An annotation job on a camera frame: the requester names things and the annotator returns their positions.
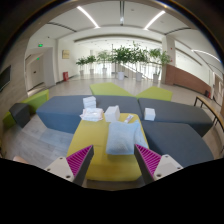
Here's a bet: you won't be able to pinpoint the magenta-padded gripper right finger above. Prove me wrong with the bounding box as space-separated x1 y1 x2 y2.
134 143 184 185

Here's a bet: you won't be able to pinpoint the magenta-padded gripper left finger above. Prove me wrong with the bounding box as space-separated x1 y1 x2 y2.
44 144 95 187

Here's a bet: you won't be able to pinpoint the light blue knitted towel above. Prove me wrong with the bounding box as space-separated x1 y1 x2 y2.
105 119 150 156

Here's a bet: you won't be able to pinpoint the wide blue-grey upholstered bench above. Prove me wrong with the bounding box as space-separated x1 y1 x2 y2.
141 120 215 168

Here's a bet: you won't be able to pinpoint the small white cube box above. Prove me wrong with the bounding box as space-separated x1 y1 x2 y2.
143 107 157 122

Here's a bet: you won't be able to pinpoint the white plastic-wrapped packet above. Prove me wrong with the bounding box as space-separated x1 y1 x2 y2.
79 107 105 123

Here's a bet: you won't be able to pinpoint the long blue-grey upholstered bench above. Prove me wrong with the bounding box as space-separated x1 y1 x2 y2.
35 95 144 135

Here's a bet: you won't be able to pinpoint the white tube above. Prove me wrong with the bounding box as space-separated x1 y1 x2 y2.
123 114 134 124

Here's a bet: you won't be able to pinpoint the angled blue-grey upholstered bench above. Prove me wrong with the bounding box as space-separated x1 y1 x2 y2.
137 97 214 138

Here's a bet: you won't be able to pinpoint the large white box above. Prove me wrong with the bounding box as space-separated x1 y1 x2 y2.
104 105 121 124

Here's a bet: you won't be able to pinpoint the stack of white tissue packs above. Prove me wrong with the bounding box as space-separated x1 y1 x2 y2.
82 95 98 110

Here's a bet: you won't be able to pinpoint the dark grey cube ottoman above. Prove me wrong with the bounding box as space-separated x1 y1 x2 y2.
8 102 32 129

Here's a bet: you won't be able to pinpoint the long green upholstered bench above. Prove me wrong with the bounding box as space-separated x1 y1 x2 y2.
2 88 50 129

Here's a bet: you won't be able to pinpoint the brown wooden counter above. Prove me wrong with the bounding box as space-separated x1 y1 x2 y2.
164 64 213 96

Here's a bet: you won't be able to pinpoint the row of potted plants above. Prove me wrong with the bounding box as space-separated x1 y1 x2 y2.
75 42 173 84

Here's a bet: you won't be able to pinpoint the ceiling strip lights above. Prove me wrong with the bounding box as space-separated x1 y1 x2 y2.
76 4 224 73

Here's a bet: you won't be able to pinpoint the wooden table with black frame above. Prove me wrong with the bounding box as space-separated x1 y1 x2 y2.
193 95 224 134

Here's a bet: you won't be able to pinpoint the dark wall panel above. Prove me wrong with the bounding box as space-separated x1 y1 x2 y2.
0 64 12 93

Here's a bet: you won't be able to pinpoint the framed yellow wall picture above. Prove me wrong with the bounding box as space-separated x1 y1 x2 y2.
61 49 71 60

